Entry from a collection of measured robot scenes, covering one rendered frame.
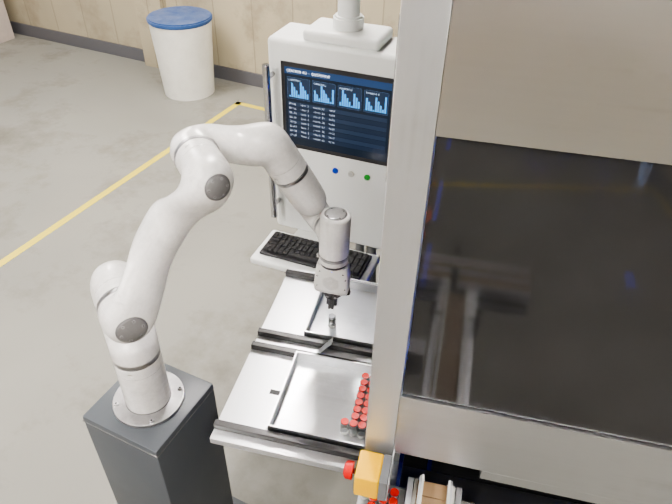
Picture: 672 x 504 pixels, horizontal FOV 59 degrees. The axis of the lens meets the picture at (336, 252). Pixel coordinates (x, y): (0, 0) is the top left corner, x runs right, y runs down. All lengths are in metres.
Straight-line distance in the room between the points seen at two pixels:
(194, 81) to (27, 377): 3.10
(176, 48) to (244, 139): 4.00
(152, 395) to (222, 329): 1.49
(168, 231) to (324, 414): 0.64
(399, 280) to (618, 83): 0.46
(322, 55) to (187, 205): 0.87
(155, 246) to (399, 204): 0.62
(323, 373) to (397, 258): 0.77
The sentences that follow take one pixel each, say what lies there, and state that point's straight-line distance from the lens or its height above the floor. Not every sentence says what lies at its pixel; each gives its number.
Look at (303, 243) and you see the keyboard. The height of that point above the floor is 0.83.
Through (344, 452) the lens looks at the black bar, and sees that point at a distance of 1.55.
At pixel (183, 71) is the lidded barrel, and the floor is 0.27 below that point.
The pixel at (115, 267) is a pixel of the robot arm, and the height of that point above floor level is 1.28.
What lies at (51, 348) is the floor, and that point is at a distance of 3.26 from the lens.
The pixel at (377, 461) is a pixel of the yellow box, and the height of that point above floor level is 1.03.
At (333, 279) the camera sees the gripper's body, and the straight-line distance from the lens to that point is 1.67.
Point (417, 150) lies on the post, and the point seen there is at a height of 1.77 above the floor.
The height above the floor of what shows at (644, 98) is 1.89.
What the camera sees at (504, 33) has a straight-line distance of 0.82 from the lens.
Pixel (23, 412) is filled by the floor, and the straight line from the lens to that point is 3.03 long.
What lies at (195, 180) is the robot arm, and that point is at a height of 1.56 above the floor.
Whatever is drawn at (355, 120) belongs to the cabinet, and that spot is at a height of 1.32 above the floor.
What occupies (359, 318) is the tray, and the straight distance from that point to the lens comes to 1.87.
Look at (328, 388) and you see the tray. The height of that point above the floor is 0.88.
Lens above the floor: 2.19
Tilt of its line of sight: 38 degrees down
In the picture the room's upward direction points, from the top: 1 degrees clockwise
